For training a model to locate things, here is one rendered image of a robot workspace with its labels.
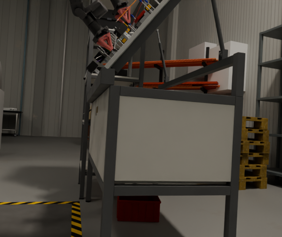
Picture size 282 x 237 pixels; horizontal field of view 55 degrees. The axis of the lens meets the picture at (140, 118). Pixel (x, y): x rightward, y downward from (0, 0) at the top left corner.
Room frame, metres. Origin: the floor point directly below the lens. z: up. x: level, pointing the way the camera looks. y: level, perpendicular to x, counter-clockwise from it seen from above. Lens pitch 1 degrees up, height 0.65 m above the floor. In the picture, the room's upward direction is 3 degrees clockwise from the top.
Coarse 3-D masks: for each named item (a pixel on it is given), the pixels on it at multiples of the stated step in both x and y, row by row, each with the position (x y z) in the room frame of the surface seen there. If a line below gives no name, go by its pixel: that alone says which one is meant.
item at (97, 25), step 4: (96, 20) 1.30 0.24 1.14; (92, 24) 1.29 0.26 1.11; (96, 24) 1.29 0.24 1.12; (92, 28) 1.29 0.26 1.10; (96, 28) 1.29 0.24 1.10; (100, 28) 1.30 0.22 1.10; (104, 28) 1.28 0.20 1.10; (92, 32) 1.31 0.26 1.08; (96, 32) 1.29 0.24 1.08; (100, 32) 1.27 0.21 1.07
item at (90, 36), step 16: (128, 0) 2.57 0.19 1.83; (144, 0) 2.36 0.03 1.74; (112, 32) 2.29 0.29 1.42; (96, 48) 2.82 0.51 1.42; (144, 48) 2.36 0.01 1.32; (144, 64) 2.36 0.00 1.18; (128, 80) 2.33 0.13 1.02; (80, 160) 2.78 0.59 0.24; (80, 176) 2.78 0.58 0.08; (80, 192) 2.25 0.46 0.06
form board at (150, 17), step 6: (162, 0) 1.11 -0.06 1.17; (168, 0) 1.13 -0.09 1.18; (162, 6) 1.11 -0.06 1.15; (156, 12) 1.11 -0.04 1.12; (150, 18) 1.10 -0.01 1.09; (144, 24) 1.09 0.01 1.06; (138, 30) 1.09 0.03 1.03; (132, 36) 1.08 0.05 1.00; (126, 42) 1.08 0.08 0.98; (132, 42) 1.23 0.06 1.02; (120, 48) 1.07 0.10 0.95; (126, 48) 1.14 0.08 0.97; (120, 54) 1.07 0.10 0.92; (114, 60) 1.07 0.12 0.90; (108, 66) 1.06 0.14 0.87
